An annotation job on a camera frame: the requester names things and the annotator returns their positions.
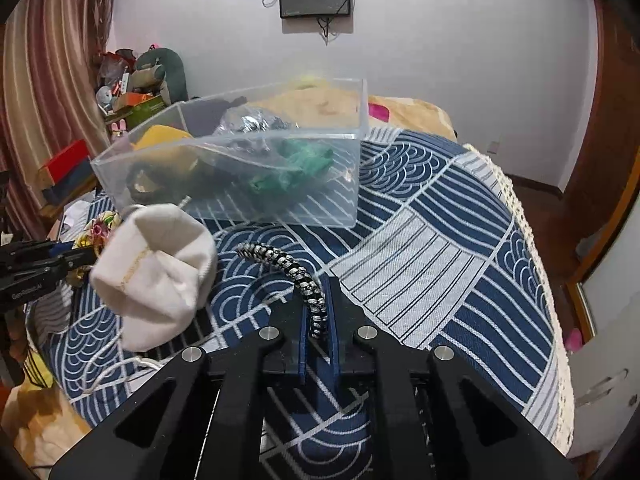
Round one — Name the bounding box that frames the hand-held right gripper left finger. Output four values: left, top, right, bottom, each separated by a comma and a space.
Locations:
47, 302, 308, 480

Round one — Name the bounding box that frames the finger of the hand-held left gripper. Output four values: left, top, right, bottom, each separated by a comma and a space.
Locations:
10, 247, 99, 283
0, 239, 77, 262

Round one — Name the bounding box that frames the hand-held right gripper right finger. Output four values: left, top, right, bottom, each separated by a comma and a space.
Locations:
326, 276, 582, 480

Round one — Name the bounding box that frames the black white braided cord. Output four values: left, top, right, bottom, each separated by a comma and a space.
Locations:
235, 242, 328, 343

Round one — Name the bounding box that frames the white drawstring pouch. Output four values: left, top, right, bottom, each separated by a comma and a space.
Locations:
75, 203, 219, 396

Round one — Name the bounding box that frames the clear plastic box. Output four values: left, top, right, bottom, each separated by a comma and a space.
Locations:
90, 77, 370, 230

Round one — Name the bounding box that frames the colourful floral scrunchie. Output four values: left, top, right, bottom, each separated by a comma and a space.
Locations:
74, 209, 123, 251

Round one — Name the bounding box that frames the orange yellow blanket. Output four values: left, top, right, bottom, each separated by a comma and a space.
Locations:
0, 350, 93, 476

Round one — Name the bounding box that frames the blue white patterned blanket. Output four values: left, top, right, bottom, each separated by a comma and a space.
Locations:
37, 126, 561, 480

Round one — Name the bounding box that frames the yellow cloth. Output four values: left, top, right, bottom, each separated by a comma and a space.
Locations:
131, 125, 201, 196

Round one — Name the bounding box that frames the green cloth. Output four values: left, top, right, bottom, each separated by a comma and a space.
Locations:
248, 139, 335, 196

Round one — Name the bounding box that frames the pile of toys and boxes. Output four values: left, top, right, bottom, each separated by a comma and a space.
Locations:
92, 42, 168, 136

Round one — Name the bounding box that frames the striped red curtain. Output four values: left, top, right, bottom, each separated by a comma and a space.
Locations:
0, 0, 118, 241

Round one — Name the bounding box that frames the dark grey cloth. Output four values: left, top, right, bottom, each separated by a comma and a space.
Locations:
184, 95, 248, 138

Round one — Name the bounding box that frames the green plush toy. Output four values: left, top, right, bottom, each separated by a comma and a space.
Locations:
134, 46, 190, 103

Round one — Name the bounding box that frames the crumpled silver plastic bag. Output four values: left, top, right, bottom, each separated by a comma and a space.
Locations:
212, 106, 301, 148

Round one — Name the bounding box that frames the beige printed blanket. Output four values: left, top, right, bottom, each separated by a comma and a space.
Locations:
250, 76, 458, 143

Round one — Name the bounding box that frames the white cabinet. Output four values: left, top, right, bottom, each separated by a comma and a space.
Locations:
565, 215, 640, 461

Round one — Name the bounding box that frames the brown wooden door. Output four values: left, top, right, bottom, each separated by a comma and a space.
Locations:
565, 0, 640, 281

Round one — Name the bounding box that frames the black monitor cable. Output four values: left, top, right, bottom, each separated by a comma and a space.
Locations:
316, 14, 342, 45

